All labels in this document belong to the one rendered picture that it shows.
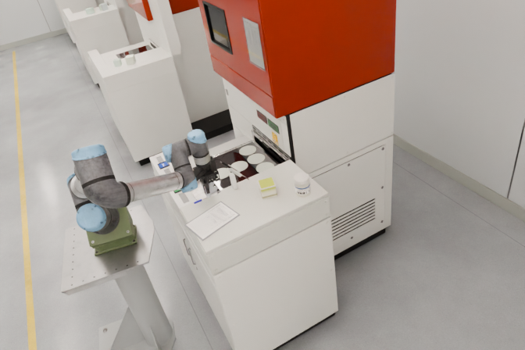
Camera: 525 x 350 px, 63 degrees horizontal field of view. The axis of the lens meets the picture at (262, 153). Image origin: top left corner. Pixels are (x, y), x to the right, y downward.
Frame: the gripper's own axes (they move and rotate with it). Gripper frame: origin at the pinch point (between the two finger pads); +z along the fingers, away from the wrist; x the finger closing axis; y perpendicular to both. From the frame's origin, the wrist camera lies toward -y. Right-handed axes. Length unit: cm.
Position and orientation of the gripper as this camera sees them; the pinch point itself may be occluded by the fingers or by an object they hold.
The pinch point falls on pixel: (206, 195)
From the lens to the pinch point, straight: 205.7
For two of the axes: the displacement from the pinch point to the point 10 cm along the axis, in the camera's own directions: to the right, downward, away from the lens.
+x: -4.7, -4.8, 7.4
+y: 8.7, -3.6, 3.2
